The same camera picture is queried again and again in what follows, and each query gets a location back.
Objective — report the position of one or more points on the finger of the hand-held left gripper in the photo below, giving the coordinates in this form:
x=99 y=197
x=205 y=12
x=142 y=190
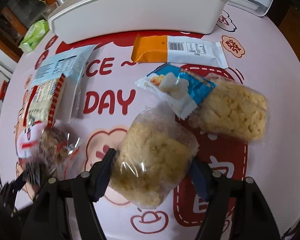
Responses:
x=13 y=187

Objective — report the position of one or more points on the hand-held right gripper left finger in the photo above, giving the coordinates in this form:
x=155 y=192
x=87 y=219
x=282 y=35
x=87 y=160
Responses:
x=102 y=182

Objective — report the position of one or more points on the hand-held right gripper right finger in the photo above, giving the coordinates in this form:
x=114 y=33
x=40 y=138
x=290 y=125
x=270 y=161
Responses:
x=198 y=178

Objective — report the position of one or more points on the clear bag of yellow puffs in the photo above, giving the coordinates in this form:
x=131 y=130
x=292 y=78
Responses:
x=152 y=160
x=235 y=112

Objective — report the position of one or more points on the brown nut snack packet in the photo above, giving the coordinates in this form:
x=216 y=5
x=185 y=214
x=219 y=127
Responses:
x=56 y=142

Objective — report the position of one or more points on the small blue white packet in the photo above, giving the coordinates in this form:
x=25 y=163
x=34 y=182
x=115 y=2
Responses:
x=187 y=90

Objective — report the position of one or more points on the red striped snack packet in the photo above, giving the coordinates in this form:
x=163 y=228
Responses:
x=43 y=100

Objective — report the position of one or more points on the light blue snack packet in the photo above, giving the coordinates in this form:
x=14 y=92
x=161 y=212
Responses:
x=57 y=65

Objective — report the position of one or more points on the orange white bar packet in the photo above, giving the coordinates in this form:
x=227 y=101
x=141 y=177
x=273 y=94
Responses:
x=152 y=48

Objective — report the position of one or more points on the white plastic bin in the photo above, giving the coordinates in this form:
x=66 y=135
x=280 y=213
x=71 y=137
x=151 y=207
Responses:
x=140 y=17

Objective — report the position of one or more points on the green tissue pack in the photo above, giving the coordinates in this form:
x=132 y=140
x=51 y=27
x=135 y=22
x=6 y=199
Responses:
x=35 y=36

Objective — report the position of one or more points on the clear drinking glass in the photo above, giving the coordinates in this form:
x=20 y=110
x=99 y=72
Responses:
x=49 y=11

